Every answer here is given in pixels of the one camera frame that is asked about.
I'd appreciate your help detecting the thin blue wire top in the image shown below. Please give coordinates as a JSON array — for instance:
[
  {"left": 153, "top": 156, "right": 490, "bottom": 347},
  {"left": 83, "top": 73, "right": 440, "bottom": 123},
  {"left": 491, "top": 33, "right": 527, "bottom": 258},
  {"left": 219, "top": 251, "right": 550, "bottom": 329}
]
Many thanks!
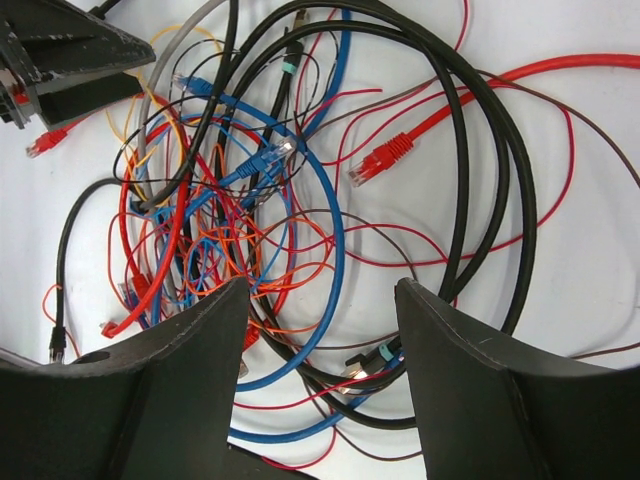
[{"left": 172, "top": 0, "right": 354, "bottom": 141}]

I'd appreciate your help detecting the thin yellow wire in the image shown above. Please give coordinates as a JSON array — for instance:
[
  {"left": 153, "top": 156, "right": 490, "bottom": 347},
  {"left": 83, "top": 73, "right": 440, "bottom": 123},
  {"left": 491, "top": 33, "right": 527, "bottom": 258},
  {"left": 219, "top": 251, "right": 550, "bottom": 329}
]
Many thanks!
[{"left": 104, "top": 24, "right": 226, "bottom": 186}]

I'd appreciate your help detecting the thin red wire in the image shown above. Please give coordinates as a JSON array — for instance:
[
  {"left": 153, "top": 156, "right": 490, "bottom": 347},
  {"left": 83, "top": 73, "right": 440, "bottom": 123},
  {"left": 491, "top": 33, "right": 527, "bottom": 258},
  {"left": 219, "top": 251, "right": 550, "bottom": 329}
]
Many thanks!
[{"left": 114, "top": 0, "right": 576, "bottom": 471}]

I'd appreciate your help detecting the blue ethernet cable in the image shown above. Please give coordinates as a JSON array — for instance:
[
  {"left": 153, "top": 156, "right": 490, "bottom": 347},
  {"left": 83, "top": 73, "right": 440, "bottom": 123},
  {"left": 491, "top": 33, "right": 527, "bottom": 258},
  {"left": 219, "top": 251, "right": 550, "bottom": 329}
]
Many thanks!
[{"left": 164, "top": 99, "right": 349, "bottom": 446}]

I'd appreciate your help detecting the short black ethernet cable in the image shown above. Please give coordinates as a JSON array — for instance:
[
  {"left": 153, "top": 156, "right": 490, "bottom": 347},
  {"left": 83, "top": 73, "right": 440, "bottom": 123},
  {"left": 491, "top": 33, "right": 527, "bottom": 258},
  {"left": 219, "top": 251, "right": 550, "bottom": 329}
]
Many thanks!
[{"left": 89, "top": 0, "right": 241, "bottom": 211}]

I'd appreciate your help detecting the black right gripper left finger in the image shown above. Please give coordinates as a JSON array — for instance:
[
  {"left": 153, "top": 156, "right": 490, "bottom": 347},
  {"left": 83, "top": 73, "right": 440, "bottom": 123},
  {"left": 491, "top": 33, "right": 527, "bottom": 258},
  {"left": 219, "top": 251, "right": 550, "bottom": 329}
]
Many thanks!
[{"left": 1, "top": 279, "right": 248, "bottom": 479}]

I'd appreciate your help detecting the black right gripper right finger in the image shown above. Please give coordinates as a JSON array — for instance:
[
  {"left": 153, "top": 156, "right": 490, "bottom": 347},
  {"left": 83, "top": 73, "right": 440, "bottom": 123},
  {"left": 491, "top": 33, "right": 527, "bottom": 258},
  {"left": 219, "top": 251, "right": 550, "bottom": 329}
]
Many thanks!
[{"left": 395, "top": 279, "right": 639, "bottom": 479}]

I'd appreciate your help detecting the black ethernet cable left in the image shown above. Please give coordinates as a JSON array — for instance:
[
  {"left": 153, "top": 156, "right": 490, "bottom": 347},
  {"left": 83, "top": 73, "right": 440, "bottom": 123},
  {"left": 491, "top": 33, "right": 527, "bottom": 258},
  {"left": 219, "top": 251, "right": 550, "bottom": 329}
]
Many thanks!
[{"left": 47, "top": 177, "right": 131, "bottom": 364}]

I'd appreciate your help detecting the grey ethernet cable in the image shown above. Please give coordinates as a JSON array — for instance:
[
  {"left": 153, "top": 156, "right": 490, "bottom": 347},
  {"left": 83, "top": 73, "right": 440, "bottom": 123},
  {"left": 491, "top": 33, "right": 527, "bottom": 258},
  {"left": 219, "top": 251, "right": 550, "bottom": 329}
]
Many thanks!
[{"left": 137, "top": 0, "right": 231, "bottom": 201}]

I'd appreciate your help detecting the red ethernet cable centre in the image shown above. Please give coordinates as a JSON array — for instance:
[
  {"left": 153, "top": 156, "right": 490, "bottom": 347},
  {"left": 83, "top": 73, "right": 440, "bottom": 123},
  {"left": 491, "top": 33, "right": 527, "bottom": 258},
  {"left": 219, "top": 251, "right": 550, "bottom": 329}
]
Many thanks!
[{"left": 25, "top": 94, "right": 201, "bottom": 339}]

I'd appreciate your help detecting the red ethernet cable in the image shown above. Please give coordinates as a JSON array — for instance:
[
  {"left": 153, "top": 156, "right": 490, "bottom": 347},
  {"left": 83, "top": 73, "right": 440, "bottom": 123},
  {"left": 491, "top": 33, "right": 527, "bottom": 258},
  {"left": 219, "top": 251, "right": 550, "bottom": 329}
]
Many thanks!
[
  {"left": 25, "top": 94, "right": 201, "bottom": 339},
  {"left": 347, "top": 52, "right": 640, "bottom": 190}
]

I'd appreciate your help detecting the red ethernet cable right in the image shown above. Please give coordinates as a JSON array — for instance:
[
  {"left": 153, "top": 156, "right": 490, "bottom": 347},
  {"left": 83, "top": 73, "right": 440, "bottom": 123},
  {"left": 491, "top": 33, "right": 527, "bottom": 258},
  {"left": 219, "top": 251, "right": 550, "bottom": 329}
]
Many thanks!
[{"left": 347, "top": 52, "right": 640, "bottom": 190}]

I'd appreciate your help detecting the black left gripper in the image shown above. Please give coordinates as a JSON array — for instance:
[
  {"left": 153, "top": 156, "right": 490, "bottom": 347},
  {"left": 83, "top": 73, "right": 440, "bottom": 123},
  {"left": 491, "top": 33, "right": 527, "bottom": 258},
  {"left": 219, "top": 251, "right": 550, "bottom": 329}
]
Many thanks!
[{"left": 1, "top": 1, "right": 155, "bottom": 129}]

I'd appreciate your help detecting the long black cable loop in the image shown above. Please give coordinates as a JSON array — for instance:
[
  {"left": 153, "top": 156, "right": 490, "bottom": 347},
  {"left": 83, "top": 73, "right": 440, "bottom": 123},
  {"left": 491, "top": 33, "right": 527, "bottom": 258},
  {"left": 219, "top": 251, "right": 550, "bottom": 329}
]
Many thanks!
[{"left": 184, "top": 0, "right": 539, "bottom": 431}]

